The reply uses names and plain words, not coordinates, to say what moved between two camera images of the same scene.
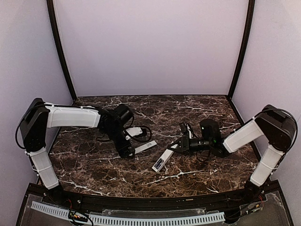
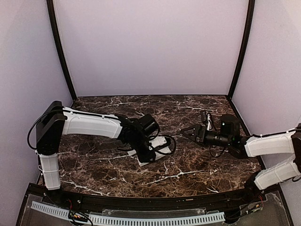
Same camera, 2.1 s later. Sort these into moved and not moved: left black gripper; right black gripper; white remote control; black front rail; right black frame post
Moved: white remote control; left black gripper; right black gripper
Not moved: right black frame post; black front rail
